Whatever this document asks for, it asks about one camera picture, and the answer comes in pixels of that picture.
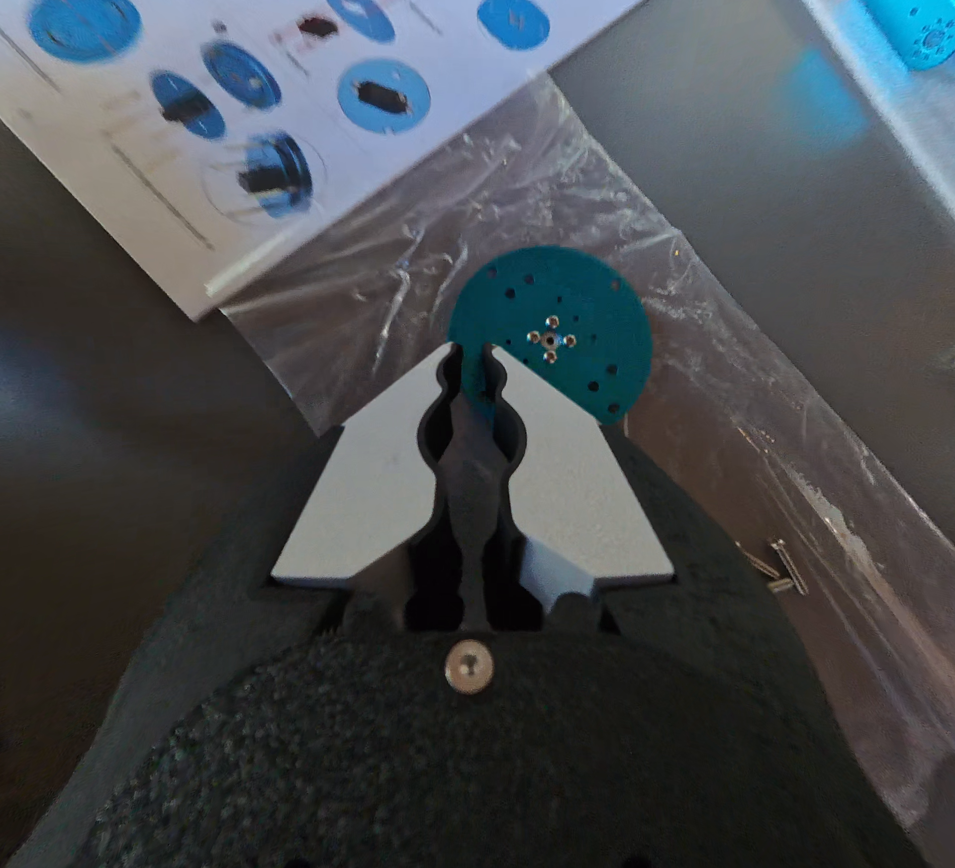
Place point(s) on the white foam sheet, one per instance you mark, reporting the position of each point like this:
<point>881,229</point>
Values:
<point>918,129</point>

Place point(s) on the clear plastic bag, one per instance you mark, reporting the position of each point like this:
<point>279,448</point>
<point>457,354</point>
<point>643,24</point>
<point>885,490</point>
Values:
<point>448,196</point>

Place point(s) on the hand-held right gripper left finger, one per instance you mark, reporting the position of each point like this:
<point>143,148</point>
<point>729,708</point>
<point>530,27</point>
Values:
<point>365,502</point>

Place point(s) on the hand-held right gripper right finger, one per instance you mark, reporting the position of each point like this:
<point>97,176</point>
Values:
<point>574,502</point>

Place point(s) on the grey desk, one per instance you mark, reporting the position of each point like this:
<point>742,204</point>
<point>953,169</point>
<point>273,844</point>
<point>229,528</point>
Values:
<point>709,137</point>

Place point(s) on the blue round disc plate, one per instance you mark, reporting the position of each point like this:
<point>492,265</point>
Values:
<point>582,286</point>

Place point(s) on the open assembly manual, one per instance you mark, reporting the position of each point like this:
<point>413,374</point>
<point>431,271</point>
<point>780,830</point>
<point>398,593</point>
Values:
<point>224,159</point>

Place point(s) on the scattered small screws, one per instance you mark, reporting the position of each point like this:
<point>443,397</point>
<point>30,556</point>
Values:
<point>783,569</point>

